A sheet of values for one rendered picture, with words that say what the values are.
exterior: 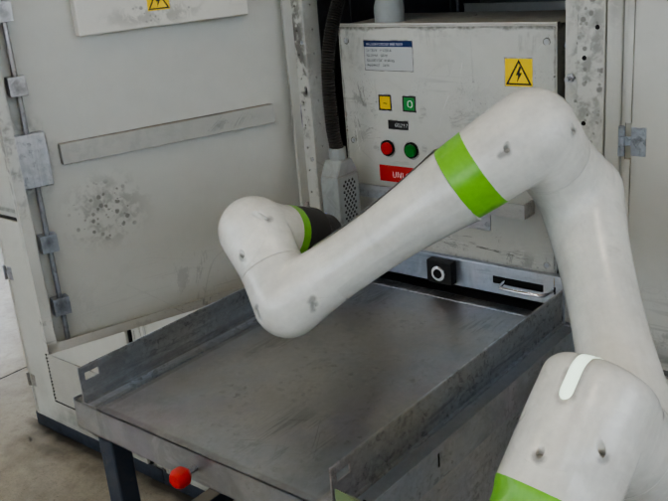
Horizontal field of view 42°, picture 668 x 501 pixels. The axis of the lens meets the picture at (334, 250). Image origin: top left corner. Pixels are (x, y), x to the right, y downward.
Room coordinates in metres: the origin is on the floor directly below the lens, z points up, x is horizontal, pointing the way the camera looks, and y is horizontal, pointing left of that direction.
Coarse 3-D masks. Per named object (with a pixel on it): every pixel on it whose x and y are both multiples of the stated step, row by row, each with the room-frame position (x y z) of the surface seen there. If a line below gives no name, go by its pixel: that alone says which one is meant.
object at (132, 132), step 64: (0, 0) 1.60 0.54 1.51; (64, 0) 1.68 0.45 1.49; (128, 0) 1.71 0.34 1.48; (192, 0) 1.78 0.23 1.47; (256, 0) 1.88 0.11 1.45; (0, 64) 1.61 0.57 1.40; (64, 64) 1.67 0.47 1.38; (128, 64) 1.73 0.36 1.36; (192, 64) 1.80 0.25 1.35; (256, 64) 1.88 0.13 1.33; (0, 128) 1.57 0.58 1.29; (64, 128) 1.66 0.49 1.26; (128, 128) 1.72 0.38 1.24; (192, 128) 1.77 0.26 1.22; (256, 128) 1.87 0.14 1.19; (64, 192) 1.65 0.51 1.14; (128, 192) 1.71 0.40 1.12; (192, 192) 1.78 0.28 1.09; (256, 192) 1.86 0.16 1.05; (64, 256) 1.63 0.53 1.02; (128, 256) 1.70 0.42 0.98; (192, 256) 1.77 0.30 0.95; (64, 320) 1.60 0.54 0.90; (128, 320) 1.69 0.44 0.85
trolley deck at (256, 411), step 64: (384, 320) 1.58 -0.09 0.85; (448, 320) 1.56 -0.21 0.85; (512, 320) 1.53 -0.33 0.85; (192, 384) 1.38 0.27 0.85; (256, 384) 1.36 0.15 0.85; (320, 384) 1.34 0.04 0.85; (384, 384) 1.32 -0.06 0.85; (512, 384) 1.28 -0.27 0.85; (128, 448) 1.27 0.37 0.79; (192, 448) 1.17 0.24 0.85; (256, 448) 1.16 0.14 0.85; (320, 448) 1.14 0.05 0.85; (448, 448) 1.13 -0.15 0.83
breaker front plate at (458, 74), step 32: (352, 32) 1.85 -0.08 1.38; (384, 32) 1.79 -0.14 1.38; (416, 32) 1.74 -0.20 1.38; (448, 32) 1.69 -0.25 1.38; (480, 32) 1.65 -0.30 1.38; (512, 32) 1.61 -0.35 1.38; (544, 32) 1.57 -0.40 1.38; (352, 64) 1.85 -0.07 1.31; (416, 64) 1.75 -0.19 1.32; (448, 64) 1.70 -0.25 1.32; (480, 64) 1.65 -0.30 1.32; (544, 64) 1.57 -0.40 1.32; (352, 96) 1.85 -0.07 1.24; (416, 96) 1.75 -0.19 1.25; (448, 96) 1.70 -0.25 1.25; (480, 96) 1.65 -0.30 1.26; (352, 128) 1.86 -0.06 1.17; (384, 128) 1.80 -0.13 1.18; (416, 128) 1.75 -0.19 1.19; (448, 128) 1.70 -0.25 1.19; (384, 160) 1.81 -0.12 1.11; (416, 160) 1.75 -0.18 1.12; (480, 224) 1.65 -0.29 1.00; (512, 224) 1.61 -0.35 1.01; (544, 224) 1.57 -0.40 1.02; (480, 256) 1.66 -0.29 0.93; (512, 256) 1.61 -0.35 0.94; (544, 256) 1.57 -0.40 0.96
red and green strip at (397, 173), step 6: (384, 168) 1.81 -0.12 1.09; (390, 168) 1.80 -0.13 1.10; (396, 168) 1.79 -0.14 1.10; (402, 168) 1.78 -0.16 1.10; (408, 168) 1.77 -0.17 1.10; (384, 174) 1.81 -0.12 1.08; (390, 174) 1.80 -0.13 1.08; (396, 174) 1.79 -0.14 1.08; (402, 174) 1.78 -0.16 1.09; (384, 180) 1.81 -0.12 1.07; (390, 180) 1.80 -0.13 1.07; (396, 180) 1.79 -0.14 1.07
